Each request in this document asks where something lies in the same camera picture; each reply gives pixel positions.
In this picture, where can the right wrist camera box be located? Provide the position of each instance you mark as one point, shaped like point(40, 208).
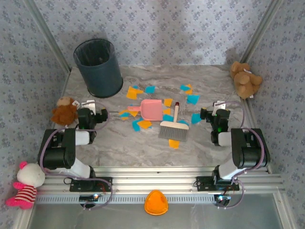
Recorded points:
point(219, 105)

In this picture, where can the aluminium mounting rail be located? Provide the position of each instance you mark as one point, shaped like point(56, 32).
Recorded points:
point(155, 179)

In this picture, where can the blue paper scrap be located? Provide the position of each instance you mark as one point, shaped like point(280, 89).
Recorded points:
point(196, 118)
point(136, 125)
point(183, 122)
point(124, 116)
point(168, 117)
point(192, 99)
point(150, 89)
point(183, 87)
point(135, 87)

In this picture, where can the small circuit board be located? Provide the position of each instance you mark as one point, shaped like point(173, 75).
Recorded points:
point(88, 197)
point(222, 198)

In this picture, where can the white and pink plush toy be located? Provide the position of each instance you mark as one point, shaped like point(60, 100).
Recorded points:
point(29, 175)

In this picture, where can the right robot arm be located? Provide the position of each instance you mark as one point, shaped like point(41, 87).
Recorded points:
point(247, 152)

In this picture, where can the aluminium frame post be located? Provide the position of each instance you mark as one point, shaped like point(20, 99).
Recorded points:
point(262, 31)

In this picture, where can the dark blue waste bin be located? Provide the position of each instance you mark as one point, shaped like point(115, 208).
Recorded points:
point(102, 76)

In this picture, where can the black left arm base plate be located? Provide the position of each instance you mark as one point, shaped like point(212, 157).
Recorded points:
point(76, 187)

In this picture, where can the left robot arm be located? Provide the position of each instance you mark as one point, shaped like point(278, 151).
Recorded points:
point(59, 152)

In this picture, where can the orange paper scrap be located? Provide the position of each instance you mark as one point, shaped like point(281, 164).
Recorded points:
point(189, 91)
point(166, 111)
point(131, 93)
point(123, 111)
point(168, 102)
point(134, 113)
point(145, 124)
point(174, 143)

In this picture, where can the orange triangular plastic lid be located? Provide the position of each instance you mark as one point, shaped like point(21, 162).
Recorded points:
point(156, 204)

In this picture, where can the pink plastic dustpan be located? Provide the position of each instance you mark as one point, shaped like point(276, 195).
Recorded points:
point(151, 109)

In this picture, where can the wooden hand brush grey bristles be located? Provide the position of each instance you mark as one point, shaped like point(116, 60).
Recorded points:
point(174, 131)

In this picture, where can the brown monkey plush toy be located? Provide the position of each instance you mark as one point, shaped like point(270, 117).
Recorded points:
point(64, 113)

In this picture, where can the tan teddy bear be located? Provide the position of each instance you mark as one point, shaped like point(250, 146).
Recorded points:
point(243, 81)

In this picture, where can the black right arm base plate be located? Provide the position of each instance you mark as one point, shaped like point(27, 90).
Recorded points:
point(202, 183)

